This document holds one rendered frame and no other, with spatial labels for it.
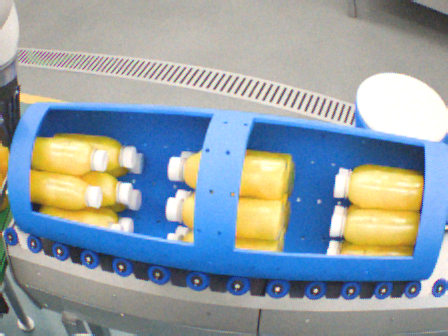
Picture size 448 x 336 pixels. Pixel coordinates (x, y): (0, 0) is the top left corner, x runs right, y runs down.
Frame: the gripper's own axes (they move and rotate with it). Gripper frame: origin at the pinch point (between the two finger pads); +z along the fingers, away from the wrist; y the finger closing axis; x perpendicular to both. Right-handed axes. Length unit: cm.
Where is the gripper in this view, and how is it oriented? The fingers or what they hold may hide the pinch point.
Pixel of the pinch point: (14, 150)
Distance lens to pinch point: 156.1
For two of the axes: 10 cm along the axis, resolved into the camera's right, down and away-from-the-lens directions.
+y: -1.9, 6.8, -7.1
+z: 0.4, 7.2, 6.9
